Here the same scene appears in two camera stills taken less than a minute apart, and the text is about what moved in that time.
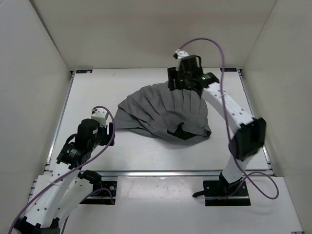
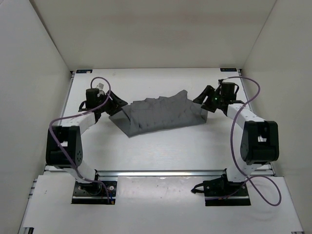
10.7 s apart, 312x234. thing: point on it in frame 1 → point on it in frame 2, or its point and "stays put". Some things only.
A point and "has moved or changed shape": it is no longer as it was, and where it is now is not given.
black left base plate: x=102 y=196 stays put
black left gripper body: x=104 y=135 → x=104 y=106
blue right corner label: x=228 y=69 stays put
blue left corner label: x=84 y=71 stays put
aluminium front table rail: x=158 y=173 stays put
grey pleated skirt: x=160 y=114 has moved or changed shape
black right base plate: x=214 y=190 stays put
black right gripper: x=173 y=74 → x=208 y=91
